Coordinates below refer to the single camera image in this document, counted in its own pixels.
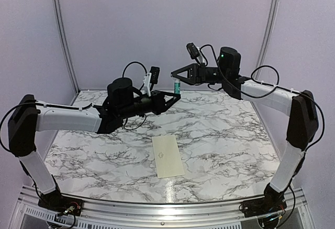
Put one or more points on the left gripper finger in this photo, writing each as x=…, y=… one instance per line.
x=170, y=100
x=166, y=93

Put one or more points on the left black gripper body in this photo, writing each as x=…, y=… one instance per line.
x=154, y=107

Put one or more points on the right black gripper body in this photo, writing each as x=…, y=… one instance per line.
x=202, y=77

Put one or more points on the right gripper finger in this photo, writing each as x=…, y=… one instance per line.
x=188, y=69
x=185, y=80

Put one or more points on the green white glue stick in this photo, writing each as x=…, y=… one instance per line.
x=177, y=87

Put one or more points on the cream paper envelope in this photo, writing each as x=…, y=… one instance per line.
x=167, y=156

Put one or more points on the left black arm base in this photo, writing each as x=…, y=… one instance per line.
x=56, y=201

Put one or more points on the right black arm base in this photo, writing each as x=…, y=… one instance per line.
x=261, y=203

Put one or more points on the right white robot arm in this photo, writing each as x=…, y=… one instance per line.
x=300, y=107

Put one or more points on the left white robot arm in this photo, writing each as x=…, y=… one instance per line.
x=123, y=101

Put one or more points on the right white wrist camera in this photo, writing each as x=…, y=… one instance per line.
x=196, y=54

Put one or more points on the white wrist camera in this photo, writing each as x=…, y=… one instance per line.
x=196, y=54
x=150, y=79

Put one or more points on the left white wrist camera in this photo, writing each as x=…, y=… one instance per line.
x=150, y=79

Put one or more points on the front aluminium table rail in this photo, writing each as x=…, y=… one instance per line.
x=116, y=214

